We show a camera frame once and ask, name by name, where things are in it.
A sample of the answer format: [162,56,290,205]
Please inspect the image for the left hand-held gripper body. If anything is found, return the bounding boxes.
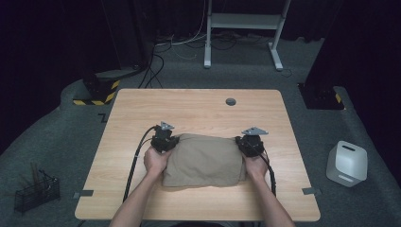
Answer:
[150,121,175,154]

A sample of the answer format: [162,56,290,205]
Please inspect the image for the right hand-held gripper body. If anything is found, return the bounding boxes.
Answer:
[241,127,270,158]

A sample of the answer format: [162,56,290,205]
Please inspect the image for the beige shorts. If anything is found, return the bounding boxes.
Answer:
[162,132,248,188]

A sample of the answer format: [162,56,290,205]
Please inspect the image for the person's right hand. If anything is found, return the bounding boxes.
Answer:
[242,153,270,183]

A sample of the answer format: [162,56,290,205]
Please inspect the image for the person's left hand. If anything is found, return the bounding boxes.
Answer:
[143,148,173,179]

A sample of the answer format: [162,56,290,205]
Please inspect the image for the grey tape strip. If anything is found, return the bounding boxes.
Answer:
[302,186,323,196]
[73,189,95,200]

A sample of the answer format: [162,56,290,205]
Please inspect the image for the black yellow striped stand base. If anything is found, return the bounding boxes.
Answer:
[73,70,121,107]

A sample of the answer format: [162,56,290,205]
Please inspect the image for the white box-shaped device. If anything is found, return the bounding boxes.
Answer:
[325,140,369,188]

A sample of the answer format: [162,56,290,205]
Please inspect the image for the white metal stand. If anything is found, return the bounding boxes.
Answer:
[203,0,291,72]

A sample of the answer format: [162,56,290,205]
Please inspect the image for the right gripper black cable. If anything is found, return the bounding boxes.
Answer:
[259,148,278,197]

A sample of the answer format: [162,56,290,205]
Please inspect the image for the black floor cables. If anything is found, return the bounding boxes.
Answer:
[138,44,165,89]

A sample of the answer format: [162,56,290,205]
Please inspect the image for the white floor cable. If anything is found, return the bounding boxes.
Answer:
[154,0,209,61]

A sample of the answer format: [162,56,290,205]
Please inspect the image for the black wire basket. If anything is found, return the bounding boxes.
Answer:
[13,162,61,214]

